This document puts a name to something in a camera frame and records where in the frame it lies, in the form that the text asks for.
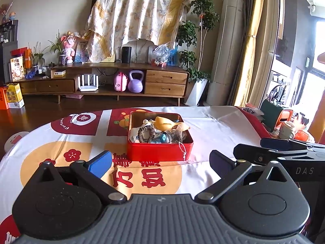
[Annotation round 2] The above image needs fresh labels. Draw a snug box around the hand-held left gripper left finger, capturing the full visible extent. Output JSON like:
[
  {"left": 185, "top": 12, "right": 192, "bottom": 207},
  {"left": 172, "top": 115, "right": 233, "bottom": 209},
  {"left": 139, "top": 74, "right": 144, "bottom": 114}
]
[{"left": 27, "top": 150, "right": 128, "bottom": 206}]

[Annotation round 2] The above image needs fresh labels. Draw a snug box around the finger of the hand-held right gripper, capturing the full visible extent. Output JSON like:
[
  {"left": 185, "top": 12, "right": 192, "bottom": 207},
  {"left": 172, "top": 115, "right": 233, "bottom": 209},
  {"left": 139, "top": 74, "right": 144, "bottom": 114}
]
[
  {"left": 260, "top": 137, "right": 325, "bottom": 152},
  {"left": 233, "top": 144, "right": 317, "bottom": 167}
]

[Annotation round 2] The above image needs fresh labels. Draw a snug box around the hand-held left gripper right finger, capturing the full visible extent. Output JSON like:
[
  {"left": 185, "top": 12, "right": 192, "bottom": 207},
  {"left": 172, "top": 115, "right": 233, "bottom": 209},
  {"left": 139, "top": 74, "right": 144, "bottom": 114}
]
[{"left": 194, "top": 150, "right": 295, "bottom": 205}]

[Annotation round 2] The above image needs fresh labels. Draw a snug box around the white blue printed face mask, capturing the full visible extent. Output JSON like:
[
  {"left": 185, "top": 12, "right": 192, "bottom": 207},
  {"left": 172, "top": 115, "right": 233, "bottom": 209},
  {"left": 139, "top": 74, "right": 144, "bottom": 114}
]
[{"left": 129, "top": 128, "right": 143, "bottom": 143}]

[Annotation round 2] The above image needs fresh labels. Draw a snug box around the grey mesh pouch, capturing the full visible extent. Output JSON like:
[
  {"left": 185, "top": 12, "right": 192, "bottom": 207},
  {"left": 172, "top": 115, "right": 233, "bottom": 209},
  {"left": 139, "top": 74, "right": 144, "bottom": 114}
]
[{"left": 166, "top": 128, "right": 184, "bottom": 144}]

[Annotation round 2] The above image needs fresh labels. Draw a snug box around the red tin box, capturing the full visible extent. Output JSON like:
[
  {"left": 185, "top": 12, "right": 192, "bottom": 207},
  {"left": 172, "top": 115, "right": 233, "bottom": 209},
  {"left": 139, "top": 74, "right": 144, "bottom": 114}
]
[{"left": 126, "top": 111, "right": 194, "bottom": 162}]

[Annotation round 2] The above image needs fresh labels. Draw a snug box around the green mug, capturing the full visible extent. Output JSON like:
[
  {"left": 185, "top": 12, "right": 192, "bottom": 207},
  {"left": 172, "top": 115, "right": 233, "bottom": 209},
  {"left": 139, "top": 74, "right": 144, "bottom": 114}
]
[{"left": 279, "top": 121, "right": 296, "bottom": 140}]

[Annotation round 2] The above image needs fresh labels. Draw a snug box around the orange packet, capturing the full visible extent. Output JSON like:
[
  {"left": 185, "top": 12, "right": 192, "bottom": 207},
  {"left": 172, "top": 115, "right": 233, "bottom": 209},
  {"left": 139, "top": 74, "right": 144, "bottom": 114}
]
[{"left": 295, "top": 130, "right": 310, "bottom": 141}]

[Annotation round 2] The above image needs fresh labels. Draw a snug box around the green orange storage holder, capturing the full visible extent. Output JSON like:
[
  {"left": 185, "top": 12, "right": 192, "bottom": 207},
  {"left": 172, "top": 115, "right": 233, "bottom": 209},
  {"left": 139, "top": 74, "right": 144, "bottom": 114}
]
[{"left": 260, "top": 99, "right": 294, "bottom": 133}]

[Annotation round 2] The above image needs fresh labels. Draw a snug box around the potted tree white planter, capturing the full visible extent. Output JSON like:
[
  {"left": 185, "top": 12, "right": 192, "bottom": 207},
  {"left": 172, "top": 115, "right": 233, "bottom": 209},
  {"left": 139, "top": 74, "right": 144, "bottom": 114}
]
[{"left": 176, "top": 0, "right": 220, "bottom": 107}]

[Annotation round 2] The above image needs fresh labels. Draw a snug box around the white router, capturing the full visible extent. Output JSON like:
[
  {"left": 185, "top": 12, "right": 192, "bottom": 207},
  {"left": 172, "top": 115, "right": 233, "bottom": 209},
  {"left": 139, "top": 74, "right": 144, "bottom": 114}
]
[{"left": 78, "top": 74, "right": 99, "bottom": 92}]

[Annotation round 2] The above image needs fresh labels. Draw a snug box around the pink toy suitcase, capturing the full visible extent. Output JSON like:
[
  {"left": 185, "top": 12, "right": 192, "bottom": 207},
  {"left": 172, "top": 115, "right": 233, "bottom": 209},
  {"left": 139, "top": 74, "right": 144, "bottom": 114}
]
[{"left": 114, "top": 72, "right": 128, "bottom": 92}]

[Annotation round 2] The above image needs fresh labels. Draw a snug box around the purple kettlebell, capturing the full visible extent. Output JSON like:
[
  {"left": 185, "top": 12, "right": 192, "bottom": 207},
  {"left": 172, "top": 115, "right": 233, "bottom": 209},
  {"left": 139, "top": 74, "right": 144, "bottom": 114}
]
[{"left": 128, "top": 70, "right": 145, "bottom": 93}]

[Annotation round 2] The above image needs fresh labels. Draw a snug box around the wooden television cabinet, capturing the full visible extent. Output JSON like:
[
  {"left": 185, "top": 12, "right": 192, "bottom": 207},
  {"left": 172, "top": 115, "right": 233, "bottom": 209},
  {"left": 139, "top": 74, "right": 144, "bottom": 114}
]
[{"left": 6, "top": 65, "right": 190, "bottom": 107}]

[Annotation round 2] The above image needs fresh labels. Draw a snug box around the yellow curtain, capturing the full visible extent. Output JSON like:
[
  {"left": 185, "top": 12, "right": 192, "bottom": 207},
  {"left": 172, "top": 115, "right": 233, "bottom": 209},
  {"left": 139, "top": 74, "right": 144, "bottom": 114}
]
[{"left": 232, "top": 0, "right": 267, "bottom": 107}]

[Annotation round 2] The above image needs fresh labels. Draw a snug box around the yellow carry carton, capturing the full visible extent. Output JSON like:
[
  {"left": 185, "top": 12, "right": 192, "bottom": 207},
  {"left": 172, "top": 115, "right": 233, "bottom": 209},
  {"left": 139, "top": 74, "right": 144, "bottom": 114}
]
[{"left": 5, "top": 83, "right": 25, "bottom": 109}]

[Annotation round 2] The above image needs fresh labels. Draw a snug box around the potted plant patterned pot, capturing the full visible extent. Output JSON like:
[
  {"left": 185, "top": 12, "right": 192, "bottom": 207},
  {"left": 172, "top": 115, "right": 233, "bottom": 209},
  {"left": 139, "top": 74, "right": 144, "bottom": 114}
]
[{"left": 48, "top": 29, "right": 68, "bottom": 66}]

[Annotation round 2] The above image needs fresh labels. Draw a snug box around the cream standing air conditioner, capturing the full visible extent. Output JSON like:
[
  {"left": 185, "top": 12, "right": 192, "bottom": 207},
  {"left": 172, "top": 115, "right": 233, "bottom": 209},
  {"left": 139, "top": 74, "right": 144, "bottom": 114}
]
[{"left": 206, "top": 0, "right": 245, "bottom": 106}]

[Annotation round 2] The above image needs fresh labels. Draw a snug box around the black cylinder speaker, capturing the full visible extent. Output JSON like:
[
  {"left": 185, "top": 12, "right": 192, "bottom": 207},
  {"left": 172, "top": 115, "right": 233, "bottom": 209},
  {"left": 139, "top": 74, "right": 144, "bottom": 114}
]
[{"left": 121, "top": 46, "right": 132, "bottom": 63}]

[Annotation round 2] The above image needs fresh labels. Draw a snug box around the picture card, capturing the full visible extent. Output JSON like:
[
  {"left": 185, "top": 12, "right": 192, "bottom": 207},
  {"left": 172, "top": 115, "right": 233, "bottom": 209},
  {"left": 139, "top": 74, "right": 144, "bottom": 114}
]
[{"left": 74, "top": 41, "right": 88, "bottom": 63}]

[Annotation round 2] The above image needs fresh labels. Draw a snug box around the pink plush doll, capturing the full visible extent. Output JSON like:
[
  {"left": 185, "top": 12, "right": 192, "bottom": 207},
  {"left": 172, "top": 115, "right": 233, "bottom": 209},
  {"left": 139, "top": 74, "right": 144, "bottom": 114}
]
[{"left": 61, "top": 30, "right": 77, "bottom": 64}]

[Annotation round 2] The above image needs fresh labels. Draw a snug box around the small potted plant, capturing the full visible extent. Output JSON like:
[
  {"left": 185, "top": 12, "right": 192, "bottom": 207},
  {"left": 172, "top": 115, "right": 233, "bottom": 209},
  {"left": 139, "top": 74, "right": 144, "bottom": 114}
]
[{"left": 28, "top": 42, "right": 49, "bottom": 74}]

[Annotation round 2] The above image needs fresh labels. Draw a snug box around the clear plastic bag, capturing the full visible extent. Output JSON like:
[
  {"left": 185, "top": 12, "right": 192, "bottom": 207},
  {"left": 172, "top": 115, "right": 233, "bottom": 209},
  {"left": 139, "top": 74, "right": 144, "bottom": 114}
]
[{"left": 152, "top": 44, "right": 170, "bottom": 68}]

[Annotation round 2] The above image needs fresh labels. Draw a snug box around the yellow white cereal box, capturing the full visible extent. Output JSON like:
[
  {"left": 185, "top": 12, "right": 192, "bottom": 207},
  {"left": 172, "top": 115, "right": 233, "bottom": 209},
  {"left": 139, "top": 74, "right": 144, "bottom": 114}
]
[{"left": 10, "top": 56, "right": 24, "bottom": 82}]

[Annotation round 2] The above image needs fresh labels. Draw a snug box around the red orange box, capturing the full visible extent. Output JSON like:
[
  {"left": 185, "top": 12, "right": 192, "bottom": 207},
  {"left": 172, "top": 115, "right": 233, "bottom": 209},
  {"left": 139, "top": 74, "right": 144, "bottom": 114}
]
[{"left": 11, "top": 47, "right": 33, "bottom": 69}]

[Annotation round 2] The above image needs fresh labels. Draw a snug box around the black cabinet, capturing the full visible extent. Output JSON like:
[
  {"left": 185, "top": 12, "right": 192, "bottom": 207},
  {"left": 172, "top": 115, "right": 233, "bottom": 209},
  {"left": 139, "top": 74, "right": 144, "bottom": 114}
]
[{"left": 0, "top": 41, "right": 18, "bottom": 83}]

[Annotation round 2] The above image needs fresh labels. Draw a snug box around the floral bed sheet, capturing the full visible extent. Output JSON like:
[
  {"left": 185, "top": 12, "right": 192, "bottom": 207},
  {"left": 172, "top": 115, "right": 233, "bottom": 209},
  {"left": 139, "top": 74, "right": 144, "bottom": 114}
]
[{"left": 85, "top": 0, "right": 191, "bottom": 63}]

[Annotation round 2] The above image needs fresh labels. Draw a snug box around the black coffee machine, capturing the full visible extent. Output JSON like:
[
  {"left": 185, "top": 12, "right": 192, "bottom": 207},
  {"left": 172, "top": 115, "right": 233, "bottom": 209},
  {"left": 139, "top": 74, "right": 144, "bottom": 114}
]
[{"left": 0, "top": 20, "right": 19, "bottom": 43}]

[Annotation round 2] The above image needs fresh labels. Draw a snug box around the dried flower bunch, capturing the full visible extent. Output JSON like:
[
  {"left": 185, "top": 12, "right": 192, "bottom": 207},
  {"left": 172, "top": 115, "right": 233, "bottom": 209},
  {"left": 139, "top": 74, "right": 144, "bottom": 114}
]
[{"left": 0, "top": 0, "right": 21, "bottom": 24}]

